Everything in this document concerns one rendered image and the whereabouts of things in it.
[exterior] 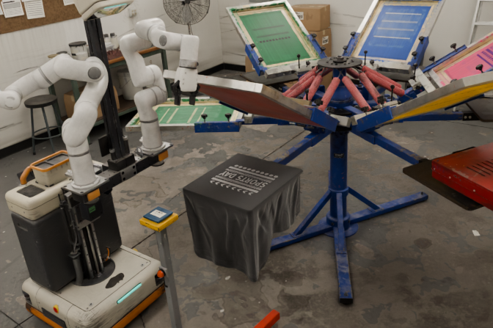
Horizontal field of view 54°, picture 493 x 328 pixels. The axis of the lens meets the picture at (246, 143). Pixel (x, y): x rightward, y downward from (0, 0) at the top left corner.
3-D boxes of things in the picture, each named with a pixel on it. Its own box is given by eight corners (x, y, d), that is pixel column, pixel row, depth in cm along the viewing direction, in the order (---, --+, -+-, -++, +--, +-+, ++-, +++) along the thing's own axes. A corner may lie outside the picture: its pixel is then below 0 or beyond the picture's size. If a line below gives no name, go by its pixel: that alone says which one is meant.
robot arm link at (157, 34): (161, 43, 222) (189, 54, 209) (137, 41, 213) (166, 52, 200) (163, 25, 220) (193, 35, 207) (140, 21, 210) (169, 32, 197)
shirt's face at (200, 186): (249, 211, 225) (249, 210, 225) (182, 188, 250) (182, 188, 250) (301, 170, 259) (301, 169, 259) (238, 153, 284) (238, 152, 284)
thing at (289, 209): (258, 281, 243) (253, 209, 226) (252, 278, 245) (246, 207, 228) (304, 235, 276) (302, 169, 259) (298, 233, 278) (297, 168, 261)
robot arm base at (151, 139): (132, 148, 254) (128, 120, 248) (149, 139, 264) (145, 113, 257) (153, 153, 246) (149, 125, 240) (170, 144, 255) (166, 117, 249)
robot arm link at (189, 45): (166, 32, 206) (183, 34, 213) (164, 56, 208) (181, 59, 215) (189, 34, 196) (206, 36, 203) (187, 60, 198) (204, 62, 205)
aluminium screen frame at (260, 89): (260, 92, 200) (263, 84, 200) (162, 76, 233) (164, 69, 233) (334, 130, 265) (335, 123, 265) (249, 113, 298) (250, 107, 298)
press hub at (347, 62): (350, 247, 348) (354, 65, 293) (303, 231, 370) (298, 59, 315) (372, 221, 376) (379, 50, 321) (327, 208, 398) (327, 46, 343)
